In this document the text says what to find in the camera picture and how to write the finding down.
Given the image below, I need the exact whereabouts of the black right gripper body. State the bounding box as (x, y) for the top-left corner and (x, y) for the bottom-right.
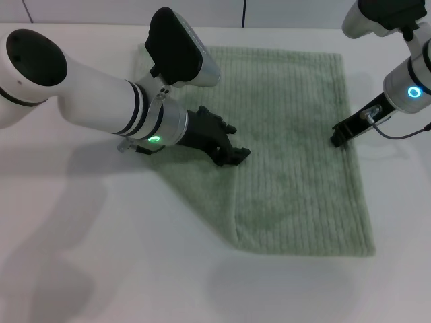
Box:
(331, 92), (397, 139)

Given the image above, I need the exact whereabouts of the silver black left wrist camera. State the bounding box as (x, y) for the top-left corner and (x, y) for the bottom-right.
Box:
(143, 6), (222, 88)

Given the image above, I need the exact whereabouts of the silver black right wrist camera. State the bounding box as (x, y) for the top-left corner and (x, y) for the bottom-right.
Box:
(341, 0), (428, 38)

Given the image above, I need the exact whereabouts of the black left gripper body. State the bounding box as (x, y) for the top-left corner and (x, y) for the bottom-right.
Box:
(174, 104), (237, 166)

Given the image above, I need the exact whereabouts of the grey right arm cable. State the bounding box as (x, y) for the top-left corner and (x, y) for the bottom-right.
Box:
(358, 104), (431, 139)

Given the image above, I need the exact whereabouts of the light green ribbed towel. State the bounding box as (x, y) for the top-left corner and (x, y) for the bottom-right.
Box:
(129, 45), (376, 258)

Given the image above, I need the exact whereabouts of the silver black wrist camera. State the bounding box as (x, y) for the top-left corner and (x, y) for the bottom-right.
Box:
(143, 6), (222, 88)
(341, 0), (428, 38)

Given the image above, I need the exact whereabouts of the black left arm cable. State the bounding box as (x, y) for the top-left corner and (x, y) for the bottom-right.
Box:
(117, 138), (166, 157)

